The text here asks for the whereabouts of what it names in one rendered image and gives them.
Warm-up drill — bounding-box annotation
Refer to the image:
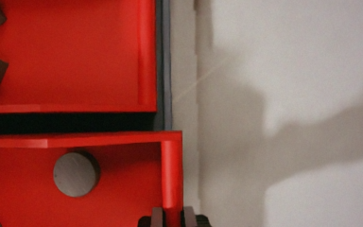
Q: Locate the grey metal shelf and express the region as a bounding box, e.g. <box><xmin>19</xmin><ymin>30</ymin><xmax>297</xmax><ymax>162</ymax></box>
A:
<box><xmin>0</xmin><ymin>0</ymin><xmax>172</xmax><ymax>133</ymax></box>

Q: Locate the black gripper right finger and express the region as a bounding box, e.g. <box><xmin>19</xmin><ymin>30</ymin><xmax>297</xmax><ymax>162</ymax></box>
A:
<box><xmin>181</xmin><ymin>206</ymin><xmax>211</xmax><ymax>227</ymax></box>

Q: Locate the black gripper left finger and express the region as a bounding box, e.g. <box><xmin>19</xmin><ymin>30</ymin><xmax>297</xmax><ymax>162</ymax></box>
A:
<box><xmin>137</xmin><ymin>207</ymin><xmax>166</xmax><ymax>227</ymax></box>

